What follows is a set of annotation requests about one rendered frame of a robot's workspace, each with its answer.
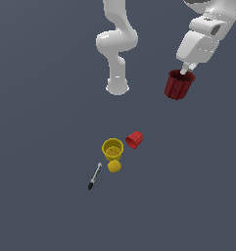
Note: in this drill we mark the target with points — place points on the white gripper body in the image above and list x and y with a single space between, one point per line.
198 44

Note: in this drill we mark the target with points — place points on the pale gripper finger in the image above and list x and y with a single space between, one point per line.
192 67
184 68

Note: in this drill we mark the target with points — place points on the dark red ribbed cup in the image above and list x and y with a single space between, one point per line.
178 85

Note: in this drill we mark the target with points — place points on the small bright red ribbed cup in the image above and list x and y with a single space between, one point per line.
134 140

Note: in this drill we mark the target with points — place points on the yellow cup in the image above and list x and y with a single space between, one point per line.
112 149

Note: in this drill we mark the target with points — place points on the grey pen with black tip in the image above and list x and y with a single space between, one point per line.
94 176

